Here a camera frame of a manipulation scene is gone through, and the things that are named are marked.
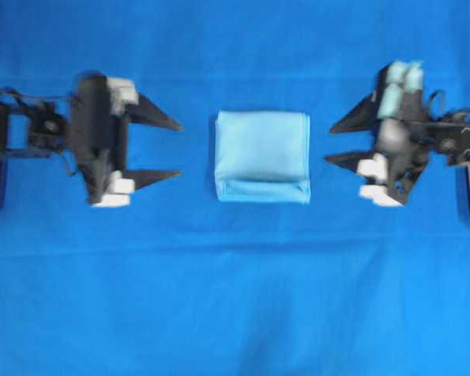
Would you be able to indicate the dark blue table cloth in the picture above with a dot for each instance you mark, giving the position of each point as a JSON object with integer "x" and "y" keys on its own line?
{"x": 179, "y": 283}

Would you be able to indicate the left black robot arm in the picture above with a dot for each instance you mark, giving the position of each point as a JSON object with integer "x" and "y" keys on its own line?
{"x": 36, "y": 127}

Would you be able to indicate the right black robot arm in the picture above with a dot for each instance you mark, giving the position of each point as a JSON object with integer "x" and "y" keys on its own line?
{"x": 448, "y": 134}

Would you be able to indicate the light blue towel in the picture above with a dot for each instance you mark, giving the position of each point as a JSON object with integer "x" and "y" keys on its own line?
{"x": 262, "y": 157}

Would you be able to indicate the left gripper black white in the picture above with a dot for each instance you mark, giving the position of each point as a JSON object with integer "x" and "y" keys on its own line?
{"x": 101, "y": 111}

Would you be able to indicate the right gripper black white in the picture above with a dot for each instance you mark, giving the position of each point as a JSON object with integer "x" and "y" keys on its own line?
{"x": 397, "y": 161}

